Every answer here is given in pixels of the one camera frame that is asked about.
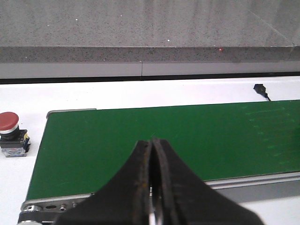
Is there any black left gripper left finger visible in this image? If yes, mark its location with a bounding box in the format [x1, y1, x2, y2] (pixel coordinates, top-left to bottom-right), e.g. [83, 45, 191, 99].
[54, 141, 150, 225]

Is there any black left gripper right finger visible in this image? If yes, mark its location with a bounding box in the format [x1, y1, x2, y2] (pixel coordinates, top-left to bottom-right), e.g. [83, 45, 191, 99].
[150, 138, 263, 225]

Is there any green conveyor belt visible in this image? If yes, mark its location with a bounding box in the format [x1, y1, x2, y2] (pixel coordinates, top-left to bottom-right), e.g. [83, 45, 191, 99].
[26, 100, 300, 200]

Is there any red mushroom push button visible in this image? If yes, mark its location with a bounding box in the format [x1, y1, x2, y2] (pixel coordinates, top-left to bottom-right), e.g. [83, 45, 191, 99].
[0, 112, 30, 158]

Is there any grey stone countertop slab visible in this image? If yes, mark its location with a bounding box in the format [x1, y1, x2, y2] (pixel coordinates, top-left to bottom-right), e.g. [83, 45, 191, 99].
[0, 0, 300, 79]

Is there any aluminium conveyor side rail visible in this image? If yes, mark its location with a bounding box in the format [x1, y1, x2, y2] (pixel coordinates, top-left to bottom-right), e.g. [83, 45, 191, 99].
[18, 172, 300, 225]

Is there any black cable connector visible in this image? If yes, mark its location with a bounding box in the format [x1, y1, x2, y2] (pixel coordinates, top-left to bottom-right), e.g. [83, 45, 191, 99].
[253, 84, 271, 101]

